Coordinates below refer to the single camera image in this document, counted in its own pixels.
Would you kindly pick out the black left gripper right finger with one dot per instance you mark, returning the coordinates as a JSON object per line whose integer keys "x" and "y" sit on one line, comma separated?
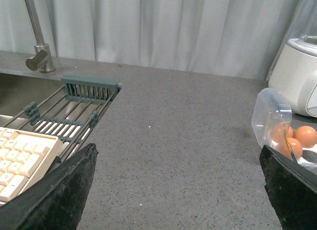
{"x": 292, "y": 190}

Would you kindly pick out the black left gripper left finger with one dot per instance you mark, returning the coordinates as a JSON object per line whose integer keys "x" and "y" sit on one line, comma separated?
{"x": 57, "y": 201}

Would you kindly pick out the brown egg front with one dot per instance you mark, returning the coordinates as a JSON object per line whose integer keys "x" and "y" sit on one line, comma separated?
{"x": 291, "y": 144}

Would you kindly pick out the brown egg right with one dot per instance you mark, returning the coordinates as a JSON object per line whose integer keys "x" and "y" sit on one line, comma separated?
{"x": 306, "y": 135}

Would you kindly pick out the brown egg behind lid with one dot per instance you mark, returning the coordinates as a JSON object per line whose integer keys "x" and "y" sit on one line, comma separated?
{"x": 280, "y": 132}

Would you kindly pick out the clear plastic egg box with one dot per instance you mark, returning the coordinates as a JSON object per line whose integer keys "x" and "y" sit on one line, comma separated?
{"x": 271, "y": 109}

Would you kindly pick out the beige pink keyboard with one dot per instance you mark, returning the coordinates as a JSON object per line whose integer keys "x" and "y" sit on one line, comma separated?
{"x": 25, "y": 157}

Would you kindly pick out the green metal drying rack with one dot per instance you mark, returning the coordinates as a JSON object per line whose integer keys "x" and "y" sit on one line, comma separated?
{"x": 70, "y": 113}

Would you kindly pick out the stainless steel sink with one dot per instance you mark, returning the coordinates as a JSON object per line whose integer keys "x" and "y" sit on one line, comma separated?
{"x": 18, "y": 91}

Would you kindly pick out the white blender base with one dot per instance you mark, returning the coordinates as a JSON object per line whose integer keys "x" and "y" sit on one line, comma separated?
{"x": 295, "y": 76}

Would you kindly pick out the stainless steel faucet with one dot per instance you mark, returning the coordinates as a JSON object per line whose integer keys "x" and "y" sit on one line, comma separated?
{"x": 42, "y": 60}

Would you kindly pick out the white curtain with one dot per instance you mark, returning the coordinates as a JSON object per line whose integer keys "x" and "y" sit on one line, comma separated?
{"x": 237, "y": 38}

